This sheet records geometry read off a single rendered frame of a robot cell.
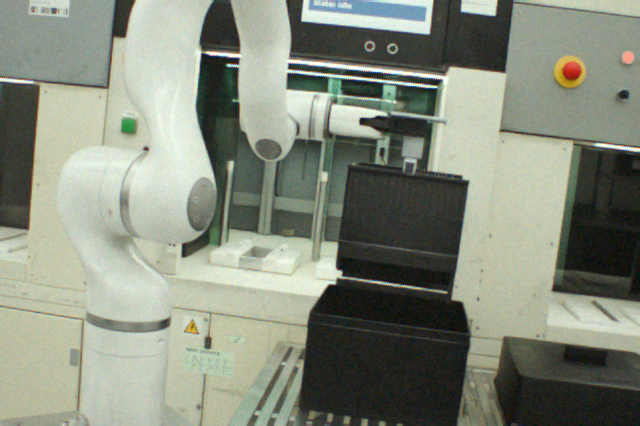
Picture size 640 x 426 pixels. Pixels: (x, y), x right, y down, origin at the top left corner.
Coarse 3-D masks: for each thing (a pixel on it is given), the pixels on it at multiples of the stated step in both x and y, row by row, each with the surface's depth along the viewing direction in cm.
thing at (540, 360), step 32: (512, 352) 148; (544, 352) 149; (576, 352) 145; (608, 352) 155; (512, 384) 139; (544, 384) 133; (576, 384) 132; (608, 384) 132; (512, 416) 135; (544, 416) 133; (576, 416) 132; (608, 416) 132
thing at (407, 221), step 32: (416, 160) 130; (352, 192) 132; (384, 192) 131; (416, 192) 131; (448, 192) 130; (352, 224) 133; (384, 224) 132; (416, 224) 131; (448, 224) 130; (352, 256) 133; (384, 256) 132; (416, 256) 132; (448, 256) 130; (352, 288) 138; (384, 288) 138; (448, 288) 133
